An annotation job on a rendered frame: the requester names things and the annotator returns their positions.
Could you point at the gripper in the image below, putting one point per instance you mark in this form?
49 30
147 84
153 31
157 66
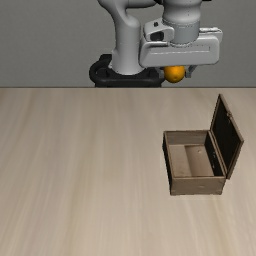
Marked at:
180 52

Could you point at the orange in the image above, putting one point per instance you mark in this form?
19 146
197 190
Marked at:
174 73

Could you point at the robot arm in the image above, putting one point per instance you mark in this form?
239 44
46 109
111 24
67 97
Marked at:
125 43

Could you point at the brown wooden box lid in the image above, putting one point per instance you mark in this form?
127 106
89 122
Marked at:
227 135

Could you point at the brown wooden box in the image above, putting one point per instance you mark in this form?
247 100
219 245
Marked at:
196 183

